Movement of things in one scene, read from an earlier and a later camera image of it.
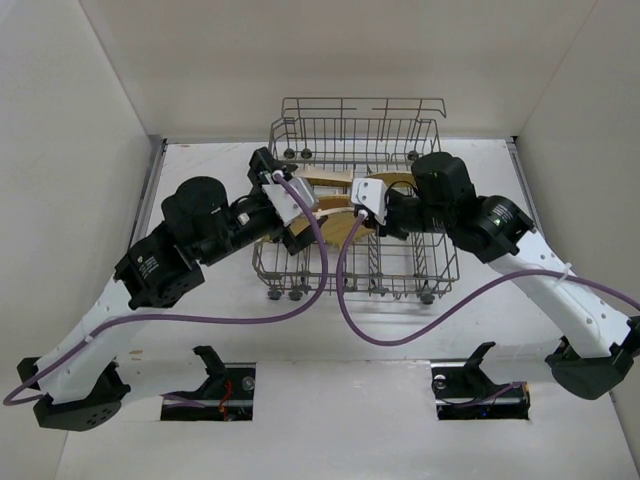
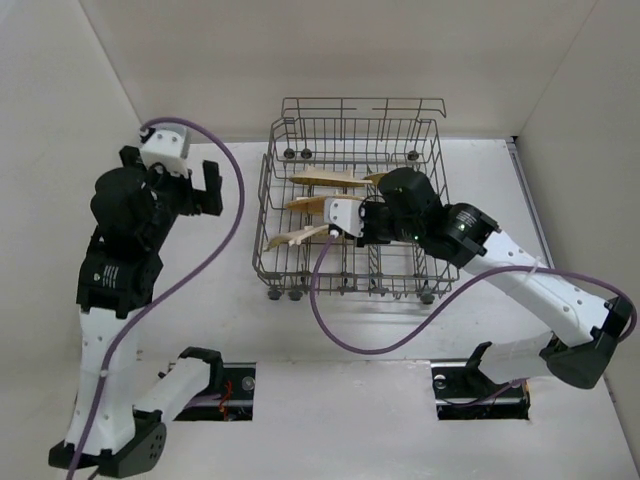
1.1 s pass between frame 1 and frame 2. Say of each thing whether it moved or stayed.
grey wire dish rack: stayed
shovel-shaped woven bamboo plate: stayed
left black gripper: moved
